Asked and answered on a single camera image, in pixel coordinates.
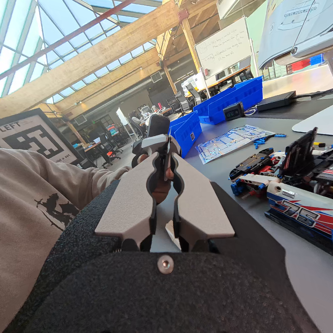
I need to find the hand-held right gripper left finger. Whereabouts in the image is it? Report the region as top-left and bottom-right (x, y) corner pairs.
(94, 152), (160, 252)

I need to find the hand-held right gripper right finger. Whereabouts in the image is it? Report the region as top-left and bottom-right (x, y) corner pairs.
(171, 153), (236, 252)

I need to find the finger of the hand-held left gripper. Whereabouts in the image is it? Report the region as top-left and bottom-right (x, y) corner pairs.
(142, 134), (170, 156)
(169, 136), (181, 157)

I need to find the holographic sticker sheet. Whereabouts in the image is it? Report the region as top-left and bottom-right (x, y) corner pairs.
(195, 125), (277, 165)

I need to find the wooden background desk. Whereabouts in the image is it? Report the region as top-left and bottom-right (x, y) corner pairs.
(139, 105), (173, 120)

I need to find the black desk mat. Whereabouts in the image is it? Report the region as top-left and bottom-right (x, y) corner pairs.
(245, 97), (333, 120)

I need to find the person's left hand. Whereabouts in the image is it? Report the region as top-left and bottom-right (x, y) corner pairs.
(137, 153), (175, 204)

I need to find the narrow blue plastic bin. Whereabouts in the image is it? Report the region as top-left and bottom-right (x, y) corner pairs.
(169, 110), (202, 159)

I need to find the black office chair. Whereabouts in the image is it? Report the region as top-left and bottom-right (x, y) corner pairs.
(166, 96), (180, 115)
(187, 83), (203, 105)
(97, 130), (123, 167)
(175, 91), (193, 114)

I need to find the narrow standing whiteboard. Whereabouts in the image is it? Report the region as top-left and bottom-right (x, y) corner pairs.
(116, 107), (131, 136)

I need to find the pile of blue pins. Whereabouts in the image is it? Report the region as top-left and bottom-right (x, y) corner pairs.
(254, 134), (287, 149)

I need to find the toy brick race car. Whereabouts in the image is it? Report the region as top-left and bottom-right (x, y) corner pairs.
(229, 127), (333, 255)

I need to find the large whiteboard with writing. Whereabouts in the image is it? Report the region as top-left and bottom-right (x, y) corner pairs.
(195, 16), (257, 79)

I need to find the person's beige printed hoodie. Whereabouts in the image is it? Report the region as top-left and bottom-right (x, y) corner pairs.
(0, 148), (104, 326)

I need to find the black flat box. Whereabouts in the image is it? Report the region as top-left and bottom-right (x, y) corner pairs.
(257, 91), (296, 112)

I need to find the white stand base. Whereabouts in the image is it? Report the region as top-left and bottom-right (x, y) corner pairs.
(292, 104), (333, 136)

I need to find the small black camera device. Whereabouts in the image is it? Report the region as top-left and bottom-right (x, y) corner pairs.
(223, 102), (245, 122)

